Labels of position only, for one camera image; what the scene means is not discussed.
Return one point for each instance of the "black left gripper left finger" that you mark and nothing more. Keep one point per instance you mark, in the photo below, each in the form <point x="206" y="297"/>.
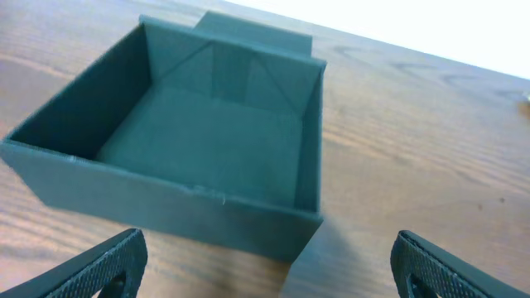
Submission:
<point x="113" y="268"/>

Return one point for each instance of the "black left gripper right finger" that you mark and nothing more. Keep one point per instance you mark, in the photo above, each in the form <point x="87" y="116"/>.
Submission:
<point x="423" y="270"/>

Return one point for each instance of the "dark green box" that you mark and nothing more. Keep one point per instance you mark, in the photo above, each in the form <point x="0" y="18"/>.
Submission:
<point x="210" y="132"/>

